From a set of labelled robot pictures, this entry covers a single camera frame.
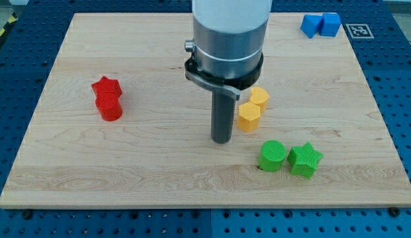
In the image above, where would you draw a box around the wooden board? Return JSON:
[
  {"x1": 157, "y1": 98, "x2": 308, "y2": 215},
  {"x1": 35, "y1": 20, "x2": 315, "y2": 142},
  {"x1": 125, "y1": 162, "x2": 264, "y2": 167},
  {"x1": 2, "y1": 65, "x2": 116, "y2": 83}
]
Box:
[{"x1": 0, "y1": 13, "x2": 411, "y2": 210}]

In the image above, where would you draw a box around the blue triangle block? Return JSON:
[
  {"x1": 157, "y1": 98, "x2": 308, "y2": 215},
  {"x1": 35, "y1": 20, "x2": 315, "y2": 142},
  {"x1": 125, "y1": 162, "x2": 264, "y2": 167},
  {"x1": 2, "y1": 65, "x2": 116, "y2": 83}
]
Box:
[{"x1": 300, "y1": 14, "x2": 323, "y2": 38}]

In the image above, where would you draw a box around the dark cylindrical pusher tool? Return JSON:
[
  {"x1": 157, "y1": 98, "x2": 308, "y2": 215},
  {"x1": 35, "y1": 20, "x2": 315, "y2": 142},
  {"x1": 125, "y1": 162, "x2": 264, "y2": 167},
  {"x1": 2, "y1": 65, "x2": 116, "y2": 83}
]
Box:
[{"x1": 210, "y1": 93, "x2": 236, "y2": 143}]

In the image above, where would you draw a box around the yellow hexagon block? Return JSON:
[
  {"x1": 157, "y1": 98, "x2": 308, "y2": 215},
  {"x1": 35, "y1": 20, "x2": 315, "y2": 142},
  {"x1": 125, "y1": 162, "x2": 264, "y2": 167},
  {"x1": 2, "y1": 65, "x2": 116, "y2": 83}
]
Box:
[{"x1": 237, "y1": 102, "x2": 261, "y2": 132}]

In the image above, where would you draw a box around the green star block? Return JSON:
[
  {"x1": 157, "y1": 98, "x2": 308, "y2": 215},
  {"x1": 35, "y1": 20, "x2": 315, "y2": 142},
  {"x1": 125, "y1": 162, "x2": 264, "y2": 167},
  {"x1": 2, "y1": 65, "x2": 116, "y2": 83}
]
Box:
[{"x1": 287, "y1": 142, "x2": 324, "y2": 179}]

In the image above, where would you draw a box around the blue cube block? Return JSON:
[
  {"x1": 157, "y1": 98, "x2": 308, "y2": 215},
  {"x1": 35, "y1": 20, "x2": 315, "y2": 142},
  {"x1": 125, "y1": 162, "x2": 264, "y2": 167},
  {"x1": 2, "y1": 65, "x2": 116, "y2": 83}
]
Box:
[{"x1": 320, "y1": 13, "x2": 341, "y2": 37}]

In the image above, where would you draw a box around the yellow heart block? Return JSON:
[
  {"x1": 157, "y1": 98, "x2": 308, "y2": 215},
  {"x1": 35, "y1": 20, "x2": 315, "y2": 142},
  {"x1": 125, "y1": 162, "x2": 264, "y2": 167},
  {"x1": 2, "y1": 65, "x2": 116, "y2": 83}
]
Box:
[{"x1": 249, "y1": 86, "x2": 270, "y2": 114}]

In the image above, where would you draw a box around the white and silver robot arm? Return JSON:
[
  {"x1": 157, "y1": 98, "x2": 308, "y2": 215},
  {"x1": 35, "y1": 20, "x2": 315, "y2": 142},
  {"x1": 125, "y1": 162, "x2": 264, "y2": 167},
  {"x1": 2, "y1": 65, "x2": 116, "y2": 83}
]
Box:
[{"x1": 192, "y1": 0, "x2": 272, "y2": 79}]

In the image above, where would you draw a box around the black clamp ring with bracket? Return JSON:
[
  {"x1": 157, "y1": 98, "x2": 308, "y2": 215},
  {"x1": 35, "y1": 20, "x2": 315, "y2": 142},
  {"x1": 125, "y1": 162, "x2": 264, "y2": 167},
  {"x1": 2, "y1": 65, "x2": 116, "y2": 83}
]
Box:
[{"x1": 184, "y1": 53, "x2": 264, "y2": 101}]

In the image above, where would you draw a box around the red star block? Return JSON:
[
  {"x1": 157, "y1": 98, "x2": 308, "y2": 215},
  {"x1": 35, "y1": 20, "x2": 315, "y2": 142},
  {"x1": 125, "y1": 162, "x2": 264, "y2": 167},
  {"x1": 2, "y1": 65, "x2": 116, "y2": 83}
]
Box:
[{"x1": 91, "y1": 76, "x2": 122, "y2": 98}]

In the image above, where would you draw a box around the red cylinder block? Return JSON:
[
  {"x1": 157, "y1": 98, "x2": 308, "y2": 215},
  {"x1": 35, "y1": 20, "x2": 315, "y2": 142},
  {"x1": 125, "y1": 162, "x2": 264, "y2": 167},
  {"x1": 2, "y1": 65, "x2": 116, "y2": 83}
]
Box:
[{"x1": 95, "y1": 93, "x2": 122, "y2": 122}]

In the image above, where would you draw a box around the black and white fiducial marker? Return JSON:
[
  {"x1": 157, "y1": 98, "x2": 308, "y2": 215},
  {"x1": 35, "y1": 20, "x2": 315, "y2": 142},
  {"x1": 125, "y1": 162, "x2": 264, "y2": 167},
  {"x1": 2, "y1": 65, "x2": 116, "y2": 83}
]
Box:
[{"x1": 345, "y1": 23, "x2": 374, "y2": 39}]

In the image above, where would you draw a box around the green cylinder block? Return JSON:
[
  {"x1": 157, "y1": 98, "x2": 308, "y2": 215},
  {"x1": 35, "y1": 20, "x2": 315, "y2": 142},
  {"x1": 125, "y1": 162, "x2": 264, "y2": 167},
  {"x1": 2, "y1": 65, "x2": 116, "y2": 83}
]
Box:
[{"x1": 258, "y1": 140, "x2": 287, "y2": 172}]

